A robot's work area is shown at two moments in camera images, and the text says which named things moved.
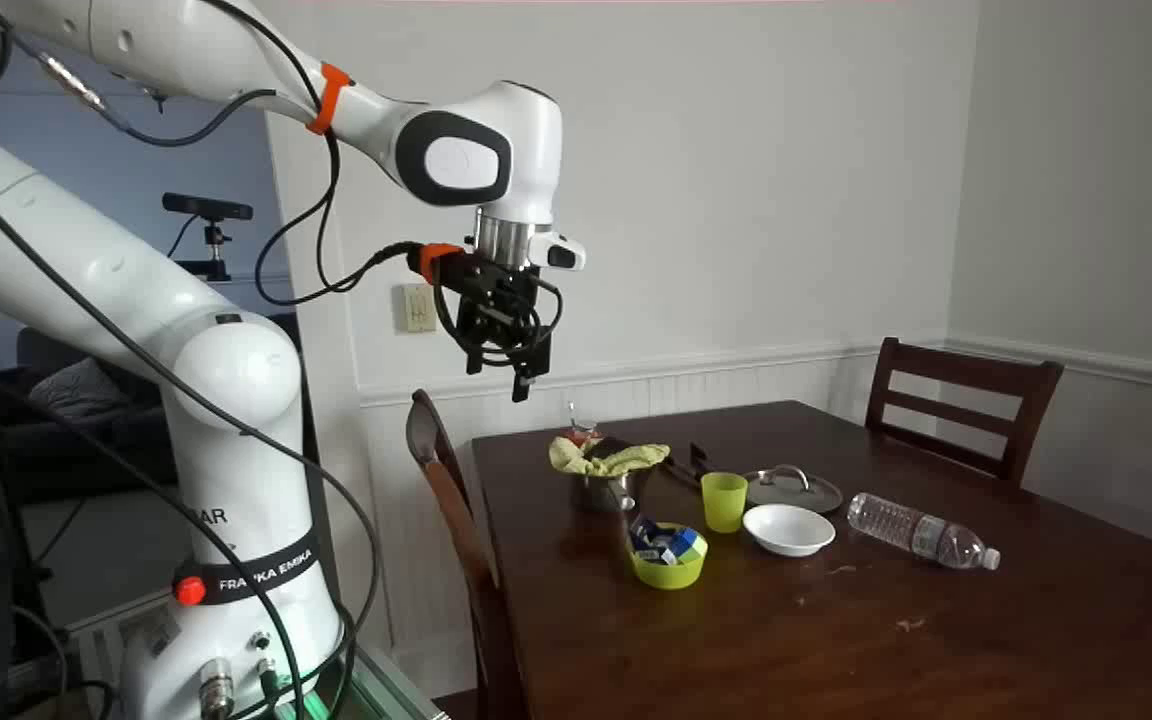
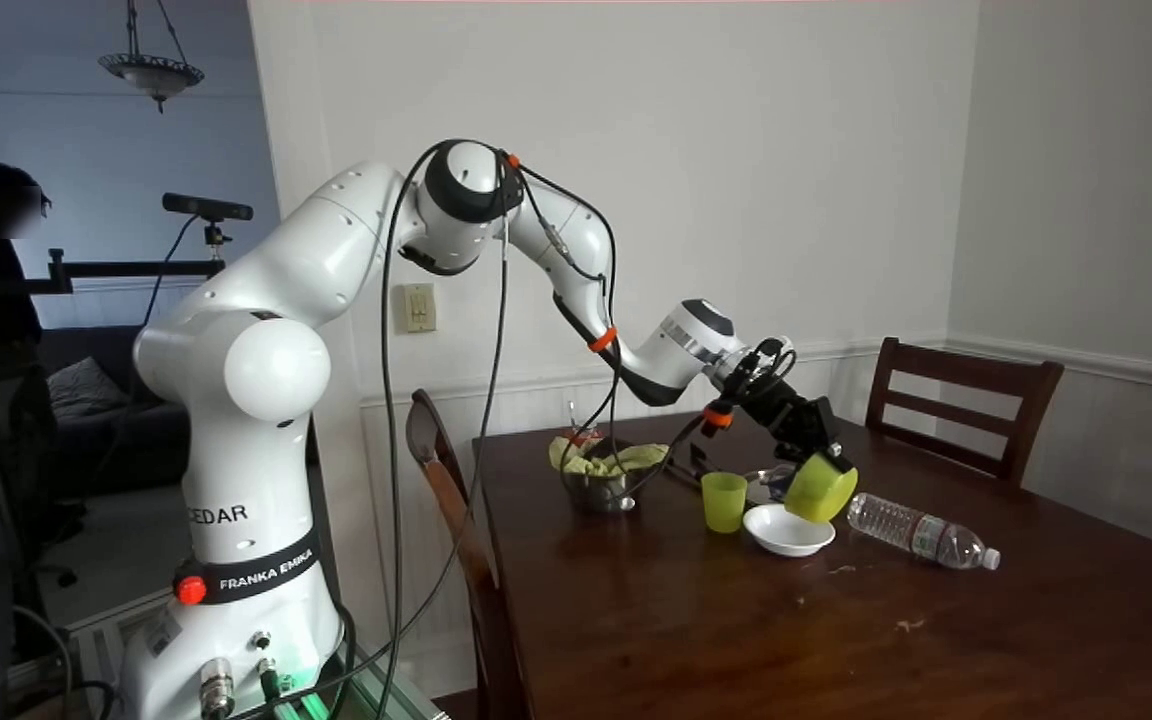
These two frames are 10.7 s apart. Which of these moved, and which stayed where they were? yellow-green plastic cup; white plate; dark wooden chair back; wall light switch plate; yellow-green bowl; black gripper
Moved: yellow-green bowl; black gripper
Stayed: dark wooden chair back; wall light switch plate; white plate; yellow-green plastic cup
